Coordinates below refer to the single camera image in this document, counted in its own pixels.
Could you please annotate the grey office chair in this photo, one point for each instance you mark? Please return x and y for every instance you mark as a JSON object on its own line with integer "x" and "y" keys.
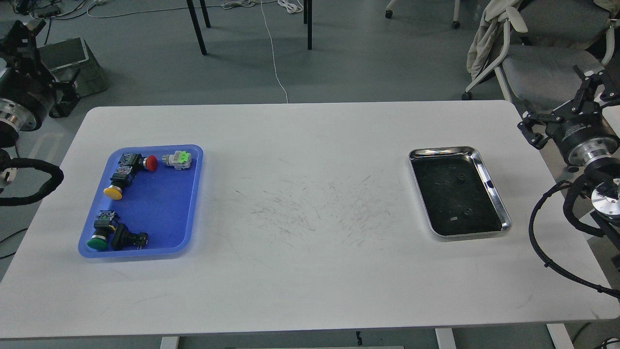
{"x": 533, "y": 55}

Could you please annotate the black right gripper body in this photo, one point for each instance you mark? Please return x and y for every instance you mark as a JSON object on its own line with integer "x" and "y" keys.
{"x": 578, "y": 128}

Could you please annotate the grey plastic crate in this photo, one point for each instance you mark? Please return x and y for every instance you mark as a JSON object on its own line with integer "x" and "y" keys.
{"x": 65, "y": 58}

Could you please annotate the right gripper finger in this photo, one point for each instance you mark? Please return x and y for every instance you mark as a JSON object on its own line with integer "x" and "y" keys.
{"x": 530, "y": 119}
{"x": 596, "y": 92}

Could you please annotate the red mushroom push button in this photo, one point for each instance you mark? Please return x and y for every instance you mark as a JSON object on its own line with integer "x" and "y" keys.
{"x": 138, "y": 162}

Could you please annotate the yellow push button switch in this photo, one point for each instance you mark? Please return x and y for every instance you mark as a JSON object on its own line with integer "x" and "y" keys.
{"x": 122, "y": 177}

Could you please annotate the grey green switch module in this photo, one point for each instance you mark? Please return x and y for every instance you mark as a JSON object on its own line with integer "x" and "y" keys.
{"x": 179, "y": 160}

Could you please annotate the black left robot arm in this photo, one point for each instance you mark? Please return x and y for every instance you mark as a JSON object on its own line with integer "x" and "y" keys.
{"x": 9, "y": 165}

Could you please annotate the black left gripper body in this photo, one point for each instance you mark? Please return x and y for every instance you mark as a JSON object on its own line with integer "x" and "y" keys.
{"x": 24, "y": 102}

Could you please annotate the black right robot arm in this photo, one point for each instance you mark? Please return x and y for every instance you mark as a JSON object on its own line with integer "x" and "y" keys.
{"x": 591, "y": 202}

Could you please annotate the beige jacket on chair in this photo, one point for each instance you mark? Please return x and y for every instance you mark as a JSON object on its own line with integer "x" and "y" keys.
{"x": 484, "y": 38}

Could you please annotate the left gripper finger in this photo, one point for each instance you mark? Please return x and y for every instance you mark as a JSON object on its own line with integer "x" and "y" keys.
{"x": 18, "y": 47}
{"x": 66, "y": 96}

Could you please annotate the green push button switch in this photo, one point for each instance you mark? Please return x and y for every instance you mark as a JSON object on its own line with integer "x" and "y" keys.
{"x": 105, "y": 225}

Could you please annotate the black push button switch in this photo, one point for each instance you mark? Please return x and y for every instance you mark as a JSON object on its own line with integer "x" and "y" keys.
{"x": 124, "y": 238}

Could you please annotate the stainless steel tray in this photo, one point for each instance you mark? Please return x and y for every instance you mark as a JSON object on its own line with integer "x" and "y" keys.
{"x": 435, "y": 172}

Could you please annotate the blue plastic tray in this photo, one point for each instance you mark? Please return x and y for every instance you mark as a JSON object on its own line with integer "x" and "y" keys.
{"x": 160, "y": 204}

